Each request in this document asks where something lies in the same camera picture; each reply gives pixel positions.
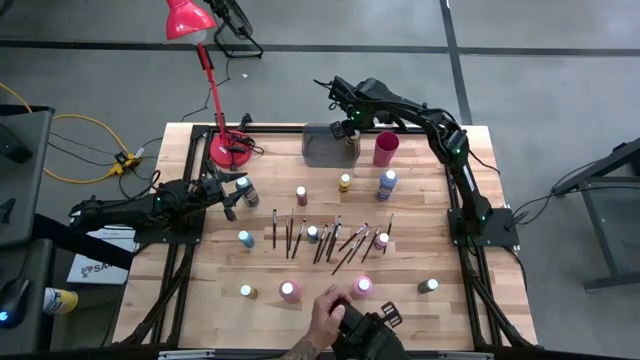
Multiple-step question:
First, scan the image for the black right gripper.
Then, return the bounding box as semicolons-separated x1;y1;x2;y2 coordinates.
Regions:
329;95;375;141

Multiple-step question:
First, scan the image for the yellow extension cord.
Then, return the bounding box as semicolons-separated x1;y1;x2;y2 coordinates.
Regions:
0;82;144;185

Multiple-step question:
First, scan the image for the person's hand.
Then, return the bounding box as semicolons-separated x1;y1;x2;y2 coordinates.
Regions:
305;284;347;354

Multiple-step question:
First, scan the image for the black diagonal beam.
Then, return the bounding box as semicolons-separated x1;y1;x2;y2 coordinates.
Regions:
32;213;136;271

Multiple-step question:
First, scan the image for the large pink paint bottle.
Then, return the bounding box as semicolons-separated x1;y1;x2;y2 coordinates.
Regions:
351;275;375;300

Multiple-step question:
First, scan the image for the black adjustable desk frame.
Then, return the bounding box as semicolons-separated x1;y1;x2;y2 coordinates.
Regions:
549;137;640;293

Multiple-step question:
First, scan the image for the red desk lamp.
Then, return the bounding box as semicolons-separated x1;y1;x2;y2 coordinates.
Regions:
165;0;253;170

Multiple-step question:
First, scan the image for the large coral paint bottle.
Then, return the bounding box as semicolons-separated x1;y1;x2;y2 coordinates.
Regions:
278;279;303;305

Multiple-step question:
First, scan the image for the grey plastic bin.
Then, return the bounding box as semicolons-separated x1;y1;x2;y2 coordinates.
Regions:
301;123;362;169

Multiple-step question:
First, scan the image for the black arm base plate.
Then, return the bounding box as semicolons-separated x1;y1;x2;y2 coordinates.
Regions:
447;207;521;248
133;207;207;245

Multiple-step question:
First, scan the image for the yellow labelled can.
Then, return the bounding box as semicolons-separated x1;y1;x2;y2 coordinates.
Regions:
42;287;80;316

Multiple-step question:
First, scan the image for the black desktop device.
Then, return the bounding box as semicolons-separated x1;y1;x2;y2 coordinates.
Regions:
0;123;34;165

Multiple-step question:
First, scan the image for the black power cable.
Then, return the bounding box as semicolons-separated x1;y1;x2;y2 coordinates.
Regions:
509;184;640;224

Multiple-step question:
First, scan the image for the white printed cardboard box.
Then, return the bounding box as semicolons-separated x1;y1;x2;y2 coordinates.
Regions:
66;224;139;286

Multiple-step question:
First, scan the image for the black aluminium table frame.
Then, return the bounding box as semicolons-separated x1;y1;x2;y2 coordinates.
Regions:
112;123;539;351

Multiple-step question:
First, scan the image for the dark grey side desk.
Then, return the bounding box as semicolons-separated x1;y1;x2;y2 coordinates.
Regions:
0;238;54;354
0;104;55;249

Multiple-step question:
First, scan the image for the silver metal bracket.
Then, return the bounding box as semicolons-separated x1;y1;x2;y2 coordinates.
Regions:
437;351;495;360
158;349;216;360

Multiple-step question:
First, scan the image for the person's forearm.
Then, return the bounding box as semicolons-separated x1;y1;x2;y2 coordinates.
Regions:
279;337;321;360

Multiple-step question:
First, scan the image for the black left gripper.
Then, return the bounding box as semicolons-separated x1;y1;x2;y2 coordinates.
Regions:
192;167;247;223

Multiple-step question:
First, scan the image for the black computer mouse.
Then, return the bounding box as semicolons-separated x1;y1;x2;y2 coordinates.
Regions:
0;277;30;330

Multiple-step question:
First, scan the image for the red-pink plastic cup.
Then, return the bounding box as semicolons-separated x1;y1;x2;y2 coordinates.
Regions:
372;130;401;168

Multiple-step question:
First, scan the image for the large blue paint bottle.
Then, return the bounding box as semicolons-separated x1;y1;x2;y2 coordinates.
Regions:
375;169;399;203

